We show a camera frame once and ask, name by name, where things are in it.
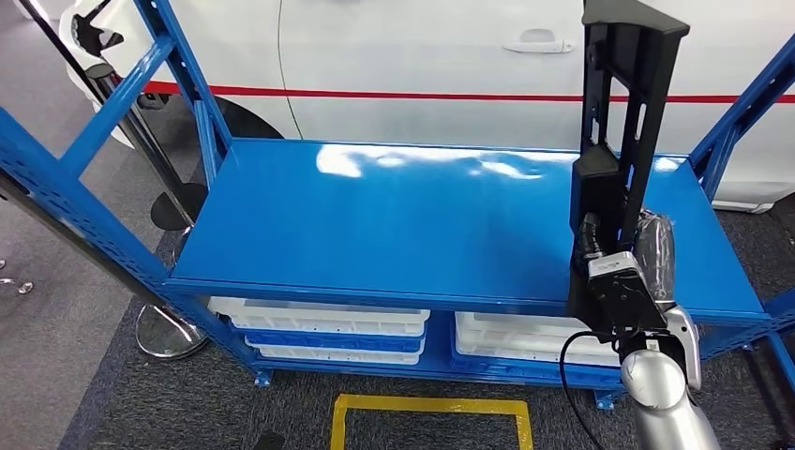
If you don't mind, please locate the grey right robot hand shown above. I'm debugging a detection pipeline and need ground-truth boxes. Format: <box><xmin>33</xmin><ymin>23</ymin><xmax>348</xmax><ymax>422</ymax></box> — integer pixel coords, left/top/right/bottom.
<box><xmin>576</xmin><ymin>209</ymin><xmax>678</xmax><ymax>307</ymax></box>

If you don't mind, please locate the black plastic panel part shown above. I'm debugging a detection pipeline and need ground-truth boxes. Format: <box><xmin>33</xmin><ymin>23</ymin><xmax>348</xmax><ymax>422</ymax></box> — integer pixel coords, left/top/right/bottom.
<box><xmin>566</xmin><ymin>0</ymin><xmax>691</xmax><ymax>335</ymax></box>

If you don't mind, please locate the blue metal shelf rack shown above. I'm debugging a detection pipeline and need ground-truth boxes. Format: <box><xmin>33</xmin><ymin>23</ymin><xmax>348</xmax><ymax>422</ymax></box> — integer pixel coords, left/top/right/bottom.
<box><xmin>0</xmin><ymin>0</ymin><xmax>795</xmax><ymax>412</ymax></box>

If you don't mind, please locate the white car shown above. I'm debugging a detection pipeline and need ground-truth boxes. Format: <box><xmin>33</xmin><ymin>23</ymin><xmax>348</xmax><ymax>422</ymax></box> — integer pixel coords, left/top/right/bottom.
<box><xmin>58</xmin><ymin>0</ymin><xmax>795</xmax><ymax>216</ymax></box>

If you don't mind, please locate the black car tyre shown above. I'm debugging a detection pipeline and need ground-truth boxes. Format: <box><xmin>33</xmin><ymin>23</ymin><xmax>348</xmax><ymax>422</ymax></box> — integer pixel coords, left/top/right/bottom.
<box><xmin>139</xmin><ymin>95</ymin><xmax>286</xmax><ymax>141</ymax></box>

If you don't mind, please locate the black robot foot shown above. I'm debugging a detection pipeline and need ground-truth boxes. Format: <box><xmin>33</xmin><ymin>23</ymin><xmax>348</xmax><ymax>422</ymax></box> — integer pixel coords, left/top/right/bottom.
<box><xmin>251</xmin><ymin>429</ymin><xmax>287</xmax><ymax>450</ymax></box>

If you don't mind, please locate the chrome chair base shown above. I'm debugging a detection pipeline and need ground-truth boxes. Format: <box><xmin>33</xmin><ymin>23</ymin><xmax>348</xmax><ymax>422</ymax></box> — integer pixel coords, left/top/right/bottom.
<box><xmin>0</xmin><ymin>259</ymin><xmax>36</xmax><ymax>295</ymax></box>

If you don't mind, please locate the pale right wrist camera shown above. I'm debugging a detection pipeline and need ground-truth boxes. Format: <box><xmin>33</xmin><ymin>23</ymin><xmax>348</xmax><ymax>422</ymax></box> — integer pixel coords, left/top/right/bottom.
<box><xmin>586</xmin><ymin>251</ymin><xmax>644</xmax><ymax>280</ymax></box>

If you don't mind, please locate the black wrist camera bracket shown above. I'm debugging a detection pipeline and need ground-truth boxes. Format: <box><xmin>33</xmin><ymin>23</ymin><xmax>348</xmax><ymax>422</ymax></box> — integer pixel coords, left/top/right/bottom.
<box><xmin>586</xmin><ymin>273</ymin><xmax>668</xmax><ymax>335</ymax></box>

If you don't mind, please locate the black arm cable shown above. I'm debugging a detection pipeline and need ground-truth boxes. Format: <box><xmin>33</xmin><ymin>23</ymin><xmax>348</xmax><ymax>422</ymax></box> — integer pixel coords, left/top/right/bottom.
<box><xmin>559</xmin><ymin>330</ymin><xmax>630</xmax><ymax>450</ymax></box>

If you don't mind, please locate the white car door handle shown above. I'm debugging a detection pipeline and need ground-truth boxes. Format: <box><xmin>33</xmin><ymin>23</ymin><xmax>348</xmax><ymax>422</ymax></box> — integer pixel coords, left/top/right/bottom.
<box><xmin>502</xmin><ymin>37</ymin><xmax>574</xmax><ymax>55</ymax></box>

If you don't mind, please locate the chrome stanchion post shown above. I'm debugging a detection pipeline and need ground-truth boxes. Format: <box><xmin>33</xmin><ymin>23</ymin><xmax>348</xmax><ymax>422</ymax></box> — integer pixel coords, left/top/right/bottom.
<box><xmin>85</xmin><ymin>63</ymin><xmax>195</xmax><ymax>263</ymax></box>
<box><xmin>0</xmin><ymin>171</ymin><xmax>209</xmax><ymax>360</ymax></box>

